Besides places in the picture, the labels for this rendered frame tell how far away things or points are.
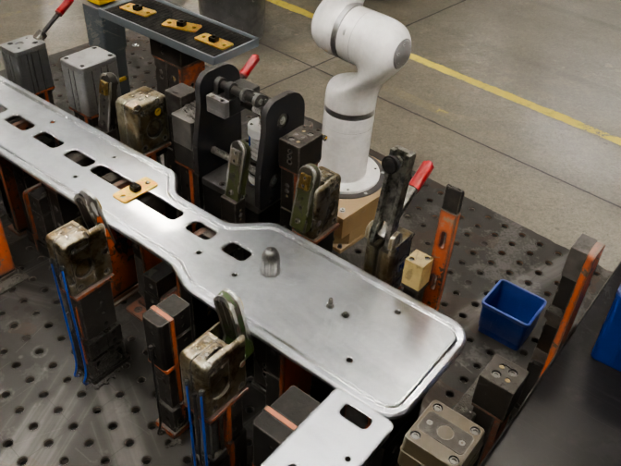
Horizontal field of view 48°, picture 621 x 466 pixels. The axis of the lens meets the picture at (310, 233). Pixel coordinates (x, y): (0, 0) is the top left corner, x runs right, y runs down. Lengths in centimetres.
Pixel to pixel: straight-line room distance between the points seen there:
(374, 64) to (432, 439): 84
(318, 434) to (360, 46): 84
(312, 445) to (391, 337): 23
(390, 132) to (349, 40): 206
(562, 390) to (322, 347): 34
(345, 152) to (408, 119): 204
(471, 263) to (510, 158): 183
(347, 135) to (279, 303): 62
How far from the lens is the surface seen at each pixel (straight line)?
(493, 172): 336
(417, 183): 118
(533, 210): 318
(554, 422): 100
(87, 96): 160
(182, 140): 145
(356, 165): 167
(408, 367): 104
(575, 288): 103
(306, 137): 128
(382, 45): 147
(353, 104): 157
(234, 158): 130
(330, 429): 96
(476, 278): 167
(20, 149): 154
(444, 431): 91
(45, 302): 160
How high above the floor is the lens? 178
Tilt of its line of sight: 39 degrees down
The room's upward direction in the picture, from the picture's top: 3 degrees clockwise
